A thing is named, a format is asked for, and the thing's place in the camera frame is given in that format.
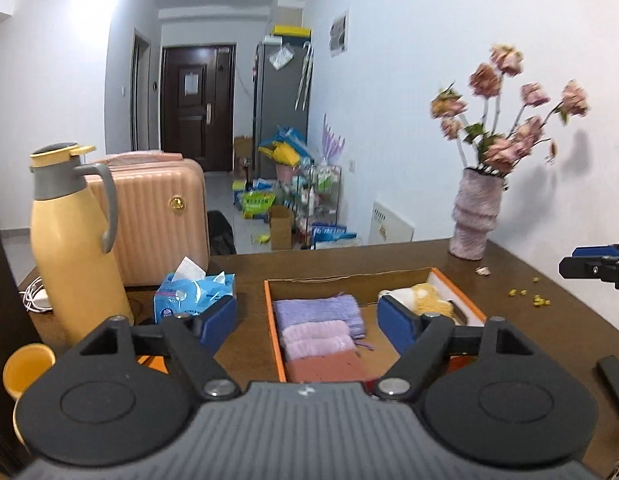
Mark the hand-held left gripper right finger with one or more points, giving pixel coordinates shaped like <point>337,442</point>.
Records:
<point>395,322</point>

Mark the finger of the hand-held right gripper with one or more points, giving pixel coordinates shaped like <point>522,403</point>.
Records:
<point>582,266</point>
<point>594,252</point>

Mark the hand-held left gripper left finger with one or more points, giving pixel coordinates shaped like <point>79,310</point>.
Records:
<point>215,322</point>

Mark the cream yellow plush toy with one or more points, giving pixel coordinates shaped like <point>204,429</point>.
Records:
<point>429,300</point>

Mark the lilac fluffy towel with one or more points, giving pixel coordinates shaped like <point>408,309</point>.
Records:
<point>317,342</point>

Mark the blue-purple towel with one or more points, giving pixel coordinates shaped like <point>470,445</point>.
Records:
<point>314,312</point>

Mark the brown sponge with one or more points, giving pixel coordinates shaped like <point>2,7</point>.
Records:
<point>324,369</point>

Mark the red cardboard box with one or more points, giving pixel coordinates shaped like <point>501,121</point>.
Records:
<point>314,285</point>

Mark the blue tissue pack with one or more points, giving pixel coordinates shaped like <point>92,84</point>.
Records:
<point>189,295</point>

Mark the scattered yellow petal bits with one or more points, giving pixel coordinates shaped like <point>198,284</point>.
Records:
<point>537,301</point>

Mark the black backpack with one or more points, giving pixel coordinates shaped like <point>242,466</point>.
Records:
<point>220,232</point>

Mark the white fallen petal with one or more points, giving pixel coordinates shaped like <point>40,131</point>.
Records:
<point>483,271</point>

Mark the blue printed packet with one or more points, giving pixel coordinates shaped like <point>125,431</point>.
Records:
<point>334,234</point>

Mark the pink ribbed vase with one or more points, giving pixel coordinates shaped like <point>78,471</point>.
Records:
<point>474,220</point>

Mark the small cardboard carton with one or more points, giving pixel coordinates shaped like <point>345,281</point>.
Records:
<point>281,225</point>

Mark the pink ribbed suitcase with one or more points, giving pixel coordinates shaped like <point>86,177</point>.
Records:
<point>154,220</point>

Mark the black smartphone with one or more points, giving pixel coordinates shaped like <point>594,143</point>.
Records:
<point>614,382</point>

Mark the green printed bag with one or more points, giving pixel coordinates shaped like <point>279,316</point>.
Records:
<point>257,205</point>

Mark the dried pink roses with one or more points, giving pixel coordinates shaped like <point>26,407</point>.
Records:
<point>504,152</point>

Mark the yellow thermos jug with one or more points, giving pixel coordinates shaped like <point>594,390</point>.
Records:
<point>74,260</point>

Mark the pink bucket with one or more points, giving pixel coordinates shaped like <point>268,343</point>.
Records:
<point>287,173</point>

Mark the brown floor cardboard box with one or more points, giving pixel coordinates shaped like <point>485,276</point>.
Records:
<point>243,152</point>

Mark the yellow plastic bag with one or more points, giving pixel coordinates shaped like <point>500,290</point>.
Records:
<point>282,155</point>

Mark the yellow mug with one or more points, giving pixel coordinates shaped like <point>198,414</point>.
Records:
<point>27,367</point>

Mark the dark brown entrance door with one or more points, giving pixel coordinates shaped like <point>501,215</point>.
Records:
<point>189,125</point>

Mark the blue plastic bag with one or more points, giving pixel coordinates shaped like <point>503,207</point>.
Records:
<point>294,137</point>

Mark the black paper bag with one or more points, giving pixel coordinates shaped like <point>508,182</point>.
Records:
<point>4,320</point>

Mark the grey refrigerator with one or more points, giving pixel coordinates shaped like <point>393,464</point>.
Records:
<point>282,105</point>

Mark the dark interior door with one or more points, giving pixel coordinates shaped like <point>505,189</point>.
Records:
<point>139,100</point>

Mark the white door notice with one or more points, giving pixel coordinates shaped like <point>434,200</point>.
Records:
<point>191,83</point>

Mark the white folded umbrella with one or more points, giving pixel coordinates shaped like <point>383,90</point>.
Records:
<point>304,77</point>

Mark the clear plastic bag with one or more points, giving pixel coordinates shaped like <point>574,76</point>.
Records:
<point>281,56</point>

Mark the yellow box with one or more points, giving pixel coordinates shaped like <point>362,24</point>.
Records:
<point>292,31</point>

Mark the white wall heater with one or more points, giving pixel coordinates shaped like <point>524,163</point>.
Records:
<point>389,224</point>

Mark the purple flower wall decal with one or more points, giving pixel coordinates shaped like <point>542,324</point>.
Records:
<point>332,142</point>

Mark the wall picture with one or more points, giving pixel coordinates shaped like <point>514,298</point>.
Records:
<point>339,32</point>

